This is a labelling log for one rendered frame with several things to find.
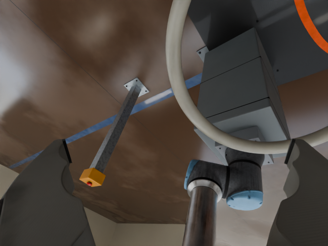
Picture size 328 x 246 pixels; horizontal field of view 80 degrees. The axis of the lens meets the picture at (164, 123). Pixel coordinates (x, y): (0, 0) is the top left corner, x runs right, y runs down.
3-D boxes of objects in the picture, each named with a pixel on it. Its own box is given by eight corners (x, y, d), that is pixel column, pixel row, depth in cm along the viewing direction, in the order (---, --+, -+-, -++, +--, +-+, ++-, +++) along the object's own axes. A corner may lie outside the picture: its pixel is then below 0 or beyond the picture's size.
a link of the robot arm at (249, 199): (256, 181, 100) (257, 216, 89) (221, 174, 104) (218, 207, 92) (266, 165, 89) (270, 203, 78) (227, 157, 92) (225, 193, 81)
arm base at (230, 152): (272, 159, 100) (274, 176, 93) (238, 167, 112) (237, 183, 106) (251, 137, 93) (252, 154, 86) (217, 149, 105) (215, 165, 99)
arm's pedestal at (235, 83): (281, 70, 161) (308, 158, 106) (223, 92, 190) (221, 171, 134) (259, 15, 136) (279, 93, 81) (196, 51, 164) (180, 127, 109)
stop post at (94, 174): (123, 84, 209) (70, 177, 139) (137, 76, 198) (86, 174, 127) (136, 97, 219) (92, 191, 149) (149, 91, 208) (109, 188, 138)
